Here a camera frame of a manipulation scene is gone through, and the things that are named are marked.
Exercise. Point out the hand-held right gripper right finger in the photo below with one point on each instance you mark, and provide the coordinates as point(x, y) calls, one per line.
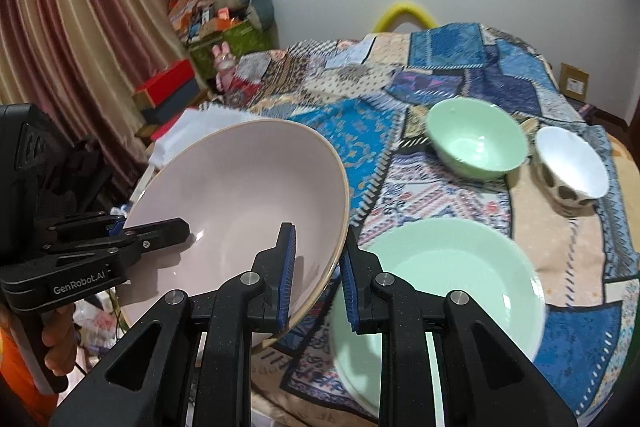
point(350, 287)

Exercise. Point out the green bowl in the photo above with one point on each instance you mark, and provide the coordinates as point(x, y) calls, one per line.
point(475, 147)

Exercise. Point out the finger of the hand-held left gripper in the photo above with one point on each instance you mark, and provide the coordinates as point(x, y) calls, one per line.
point(160, 232)
point(118, 225)

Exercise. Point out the striped brown curtain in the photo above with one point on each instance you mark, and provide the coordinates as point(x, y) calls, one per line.
point(75, 32)

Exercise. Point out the cardboard box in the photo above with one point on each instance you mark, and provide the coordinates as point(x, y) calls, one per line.
point(574, 82)

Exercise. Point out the dark blue box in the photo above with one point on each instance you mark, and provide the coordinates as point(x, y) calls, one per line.
point(175, 104)

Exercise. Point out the pile of assorted boxes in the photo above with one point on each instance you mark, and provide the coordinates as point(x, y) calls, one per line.
point(200, 9)

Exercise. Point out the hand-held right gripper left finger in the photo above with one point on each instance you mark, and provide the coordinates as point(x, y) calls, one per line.
point(286, 277)

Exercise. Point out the patchwork blanket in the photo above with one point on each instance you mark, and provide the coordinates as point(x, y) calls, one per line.
point(425, 202)

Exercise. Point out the pink bunny toy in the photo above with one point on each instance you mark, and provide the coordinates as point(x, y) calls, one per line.
point(225, 64)

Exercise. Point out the red box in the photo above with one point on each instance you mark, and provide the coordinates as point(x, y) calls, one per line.
point(165, 79)

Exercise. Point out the yellow foam tube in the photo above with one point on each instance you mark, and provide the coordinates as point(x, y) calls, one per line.
point(405, 7)

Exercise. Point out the pink bowl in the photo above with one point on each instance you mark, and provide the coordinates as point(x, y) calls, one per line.
point(240, 207)

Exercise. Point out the green bag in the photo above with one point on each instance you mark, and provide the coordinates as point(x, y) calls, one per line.
point(240, 39)

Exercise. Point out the green plate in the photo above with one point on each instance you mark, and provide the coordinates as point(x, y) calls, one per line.
point(450, 287)

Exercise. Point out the person's left hand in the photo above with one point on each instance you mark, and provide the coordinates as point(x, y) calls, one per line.
point(60, 337)

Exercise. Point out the white spotted bowl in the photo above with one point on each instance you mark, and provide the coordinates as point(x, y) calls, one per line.
point(570, 162)

